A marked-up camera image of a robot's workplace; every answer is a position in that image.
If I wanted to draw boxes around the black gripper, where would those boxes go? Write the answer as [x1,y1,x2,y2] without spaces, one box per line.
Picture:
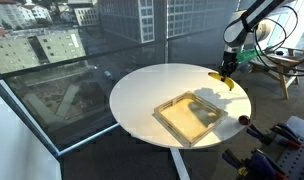
[219,51,240,83]

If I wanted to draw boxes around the yellow banana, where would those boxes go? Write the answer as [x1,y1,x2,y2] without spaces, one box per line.
[207,71,236,92]

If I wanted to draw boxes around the shallow wooden tray box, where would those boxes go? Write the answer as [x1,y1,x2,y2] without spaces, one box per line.
[153,90,229,148]

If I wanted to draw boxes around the dark red plum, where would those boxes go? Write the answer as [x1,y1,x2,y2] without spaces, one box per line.
[237,114,252,127]

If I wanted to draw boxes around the wooden lounge chair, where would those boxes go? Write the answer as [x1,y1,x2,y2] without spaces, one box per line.
[247,45,304,100]

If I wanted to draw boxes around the window mullion bar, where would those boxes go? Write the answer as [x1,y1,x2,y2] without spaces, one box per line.
[163,0,170,65]

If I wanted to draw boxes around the blue clamp with orange tips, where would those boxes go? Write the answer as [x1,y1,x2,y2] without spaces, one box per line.
[246,122,304,150]

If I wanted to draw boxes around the blue black clamp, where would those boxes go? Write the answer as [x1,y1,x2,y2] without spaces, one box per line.
[221,148,288,180]

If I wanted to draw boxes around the white table leg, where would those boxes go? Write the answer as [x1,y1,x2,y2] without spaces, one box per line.
[169,147,191,180]

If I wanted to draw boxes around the perforated metal board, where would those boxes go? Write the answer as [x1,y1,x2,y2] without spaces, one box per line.
[276,134,304,180]

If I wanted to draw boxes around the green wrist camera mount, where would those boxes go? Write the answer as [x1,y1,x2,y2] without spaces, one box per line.
[235,47,263,64]

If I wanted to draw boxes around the black camera cable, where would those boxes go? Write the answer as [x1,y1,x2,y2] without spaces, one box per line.
[253,16,304,78]

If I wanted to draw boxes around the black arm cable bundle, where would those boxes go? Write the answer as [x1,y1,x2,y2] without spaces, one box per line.
[258,3,304,73]

